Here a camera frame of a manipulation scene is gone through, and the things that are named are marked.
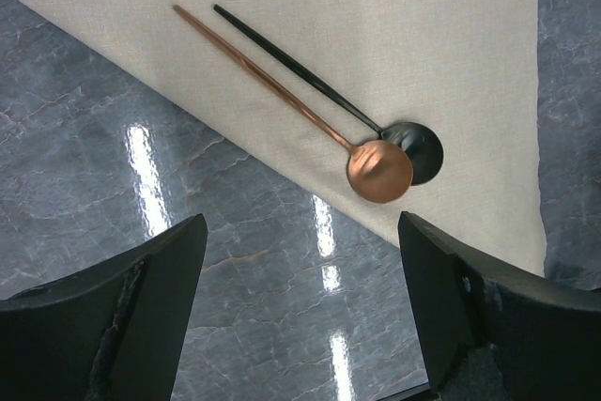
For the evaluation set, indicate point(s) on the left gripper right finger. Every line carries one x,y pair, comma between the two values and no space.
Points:
489,330

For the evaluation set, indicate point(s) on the beige cloth napkin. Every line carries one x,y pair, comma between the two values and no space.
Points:
467,69

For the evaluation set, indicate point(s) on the black spoon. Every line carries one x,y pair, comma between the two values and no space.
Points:
421,144

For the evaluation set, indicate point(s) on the copper spoon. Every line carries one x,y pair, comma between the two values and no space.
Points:
378,171

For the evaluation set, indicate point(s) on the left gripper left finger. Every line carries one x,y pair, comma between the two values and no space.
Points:
113,331

